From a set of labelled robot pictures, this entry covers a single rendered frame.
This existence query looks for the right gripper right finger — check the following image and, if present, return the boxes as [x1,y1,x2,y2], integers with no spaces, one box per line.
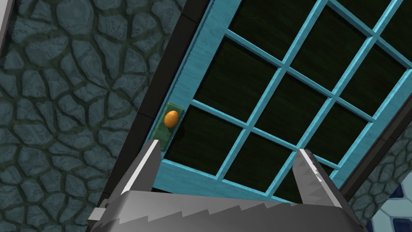
[294,148,343,209]

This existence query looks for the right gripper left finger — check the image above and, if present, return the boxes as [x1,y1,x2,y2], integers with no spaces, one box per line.
[108,139,163,205]

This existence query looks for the orange door knob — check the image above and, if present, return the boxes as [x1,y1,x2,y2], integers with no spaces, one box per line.
[164,110,179,129]

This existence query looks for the turquoise door with dark panes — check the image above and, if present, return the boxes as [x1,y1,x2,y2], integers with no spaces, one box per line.
[144,0,412,203]

